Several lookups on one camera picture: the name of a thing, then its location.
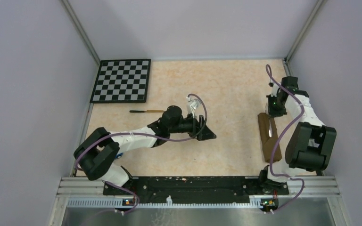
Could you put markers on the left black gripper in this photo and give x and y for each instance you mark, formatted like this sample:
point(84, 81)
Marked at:
point(196, 126)

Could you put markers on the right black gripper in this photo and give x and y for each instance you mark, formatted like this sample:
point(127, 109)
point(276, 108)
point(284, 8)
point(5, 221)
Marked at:
point(273, 113)

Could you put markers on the brown cloth napkin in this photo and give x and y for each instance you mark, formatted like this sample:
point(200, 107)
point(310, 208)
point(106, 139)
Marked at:
point(268, 135)

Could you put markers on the knife with wooden handle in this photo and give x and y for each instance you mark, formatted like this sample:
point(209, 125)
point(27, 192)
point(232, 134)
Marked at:
point(146, 111)

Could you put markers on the silver metal fork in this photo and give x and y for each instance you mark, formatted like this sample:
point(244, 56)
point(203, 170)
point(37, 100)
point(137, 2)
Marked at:
point(270, 132)

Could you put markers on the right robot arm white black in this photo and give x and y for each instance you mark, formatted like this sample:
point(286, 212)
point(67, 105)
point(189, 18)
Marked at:
point(310, 146)

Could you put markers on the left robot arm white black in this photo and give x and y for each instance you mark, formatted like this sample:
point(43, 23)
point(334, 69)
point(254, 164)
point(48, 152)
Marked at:
point(96, 155)

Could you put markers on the blue toy car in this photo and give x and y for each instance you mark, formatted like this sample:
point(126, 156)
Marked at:
point(118, 156)

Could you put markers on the black white checkerboard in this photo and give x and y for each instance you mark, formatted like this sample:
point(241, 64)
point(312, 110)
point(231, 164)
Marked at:
point(122, 81)

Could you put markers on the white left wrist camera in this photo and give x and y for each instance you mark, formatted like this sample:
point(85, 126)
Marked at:
point(192, 106)

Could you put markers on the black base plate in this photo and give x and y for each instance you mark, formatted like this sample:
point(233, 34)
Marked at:
point(202, 190)

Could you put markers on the aluminium frame rail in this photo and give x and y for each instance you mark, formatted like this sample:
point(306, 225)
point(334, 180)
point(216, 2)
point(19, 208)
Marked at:
point(81, 192)

